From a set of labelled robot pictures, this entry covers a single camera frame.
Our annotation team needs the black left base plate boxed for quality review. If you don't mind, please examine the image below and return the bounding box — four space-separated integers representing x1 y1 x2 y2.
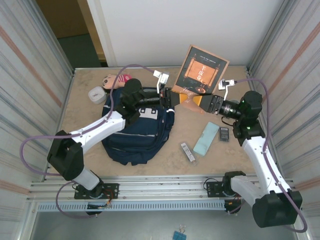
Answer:
74 183 120 200

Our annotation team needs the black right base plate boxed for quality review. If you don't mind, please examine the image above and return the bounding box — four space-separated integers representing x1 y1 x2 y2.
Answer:
205 180 252 198

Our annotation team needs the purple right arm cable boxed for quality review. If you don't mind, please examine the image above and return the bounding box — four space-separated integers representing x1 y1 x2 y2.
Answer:
228 78 309 233

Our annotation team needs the light blue pencil case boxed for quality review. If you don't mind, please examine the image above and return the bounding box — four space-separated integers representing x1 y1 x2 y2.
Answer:
193 121 219 158

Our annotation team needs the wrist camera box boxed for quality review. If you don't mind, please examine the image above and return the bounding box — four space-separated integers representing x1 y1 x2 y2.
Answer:
218 78 237 100
152 70 170 95

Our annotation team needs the aluminium mounting rail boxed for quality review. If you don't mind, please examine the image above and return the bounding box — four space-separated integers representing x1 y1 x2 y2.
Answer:
26 174 300 202

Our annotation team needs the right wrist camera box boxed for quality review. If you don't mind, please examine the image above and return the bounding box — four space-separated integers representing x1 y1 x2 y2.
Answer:
218 78 237 100

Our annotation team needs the perforated grey cable duct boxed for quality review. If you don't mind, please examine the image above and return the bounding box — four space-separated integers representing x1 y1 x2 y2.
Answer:
36 201 226 212

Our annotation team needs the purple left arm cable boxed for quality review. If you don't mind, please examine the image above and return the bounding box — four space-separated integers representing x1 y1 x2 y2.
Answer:
20 64 157 220

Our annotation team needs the black calculator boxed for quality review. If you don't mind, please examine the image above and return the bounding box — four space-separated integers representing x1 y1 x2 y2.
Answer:
218 126 230 143

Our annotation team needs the white square box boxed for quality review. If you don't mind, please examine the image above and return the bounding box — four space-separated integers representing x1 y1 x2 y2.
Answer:
87 86 107 105

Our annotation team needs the pink plush doll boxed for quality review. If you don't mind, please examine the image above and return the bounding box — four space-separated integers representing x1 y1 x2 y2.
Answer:
101 74 133 92

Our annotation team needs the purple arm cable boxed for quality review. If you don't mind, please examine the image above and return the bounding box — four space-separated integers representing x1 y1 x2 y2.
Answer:
20 64 157 220
228 78 309 233

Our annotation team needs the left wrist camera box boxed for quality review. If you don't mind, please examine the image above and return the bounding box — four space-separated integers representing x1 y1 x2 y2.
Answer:
152 70 170 95

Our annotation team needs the navy blue backpack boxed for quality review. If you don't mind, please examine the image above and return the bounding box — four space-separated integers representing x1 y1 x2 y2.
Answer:
101 86 176 166

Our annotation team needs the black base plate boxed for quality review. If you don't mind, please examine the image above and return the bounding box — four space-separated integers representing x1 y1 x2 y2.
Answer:
205 180 252 198
74 183 120 200

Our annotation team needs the brown black book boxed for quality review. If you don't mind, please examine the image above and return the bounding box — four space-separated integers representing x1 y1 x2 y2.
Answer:
171 44 231 113

